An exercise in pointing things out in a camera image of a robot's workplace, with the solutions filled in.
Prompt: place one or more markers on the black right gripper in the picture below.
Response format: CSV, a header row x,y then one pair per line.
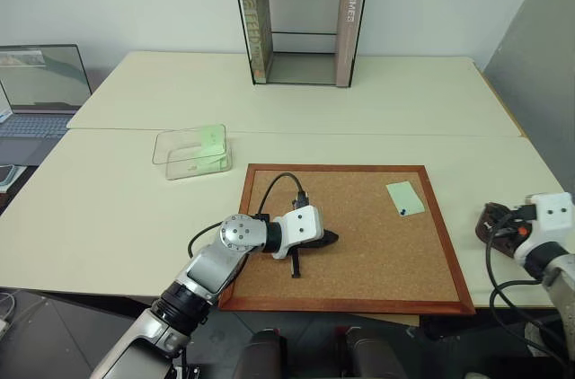
x,y
512,224

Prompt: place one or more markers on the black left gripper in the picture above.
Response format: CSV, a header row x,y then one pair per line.
x,y
314,245

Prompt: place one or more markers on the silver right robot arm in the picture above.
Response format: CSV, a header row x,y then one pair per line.
x,y
559,280

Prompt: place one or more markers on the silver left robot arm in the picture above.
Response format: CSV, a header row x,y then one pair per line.
x,y
211,262

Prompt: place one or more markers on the green sticky note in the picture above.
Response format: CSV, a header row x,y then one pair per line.
x,y
210,145
406,195

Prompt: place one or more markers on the clear plastic box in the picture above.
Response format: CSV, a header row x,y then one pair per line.
x,y
179,159

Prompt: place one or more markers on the wood-framed cork board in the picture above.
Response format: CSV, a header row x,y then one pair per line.
x,y
359,262

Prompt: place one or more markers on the dark rounded shape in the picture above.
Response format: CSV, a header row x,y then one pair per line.
x,y
368,354
262,354

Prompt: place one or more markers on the grey partition panel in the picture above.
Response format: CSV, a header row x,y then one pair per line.
x,y
539,60

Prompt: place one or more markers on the beige book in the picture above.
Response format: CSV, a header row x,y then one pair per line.
x,y
349,24

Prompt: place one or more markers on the olive patterned book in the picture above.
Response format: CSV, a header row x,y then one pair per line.
x,y
257,24

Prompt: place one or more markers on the flat device with clear case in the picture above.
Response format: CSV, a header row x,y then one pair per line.
x,y
9,177

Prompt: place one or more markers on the grey laptop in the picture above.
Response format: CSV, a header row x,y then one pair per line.
x,y
40,82

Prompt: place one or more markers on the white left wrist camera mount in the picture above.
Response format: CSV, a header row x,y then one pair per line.
x,y
302,222

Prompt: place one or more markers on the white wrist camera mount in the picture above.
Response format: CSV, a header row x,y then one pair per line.
x,y
554,213
302,222

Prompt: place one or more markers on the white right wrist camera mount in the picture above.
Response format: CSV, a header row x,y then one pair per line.
x,y
554,213

